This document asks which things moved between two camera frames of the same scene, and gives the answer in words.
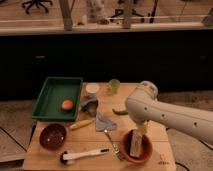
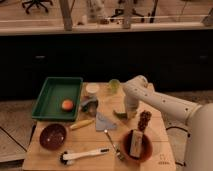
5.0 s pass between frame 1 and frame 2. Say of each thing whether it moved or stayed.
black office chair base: stayed
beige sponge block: stayed
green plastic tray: stayed
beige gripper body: moved
